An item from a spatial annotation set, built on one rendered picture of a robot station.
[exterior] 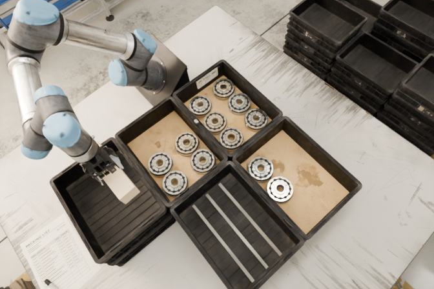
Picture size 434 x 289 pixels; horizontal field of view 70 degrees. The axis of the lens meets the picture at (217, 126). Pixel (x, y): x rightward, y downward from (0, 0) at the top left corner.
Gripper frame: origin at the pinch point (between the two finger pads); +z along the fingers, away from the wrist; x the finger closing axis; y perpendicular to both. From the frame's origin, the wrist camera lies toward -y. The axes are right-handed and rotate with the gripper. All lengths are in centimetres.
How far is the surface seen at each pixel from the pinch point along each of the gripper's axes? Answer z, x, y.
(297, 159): 26, 58, 38
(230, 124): 26, 50, 6
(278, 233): 26, 31, 52
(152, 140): 26.5, 19.6, -12.2
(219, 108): 26, 52, -3
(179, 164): 26.4, 21.3, 5.2
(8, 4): 50, 13, -184
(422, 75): 60, 164, 50
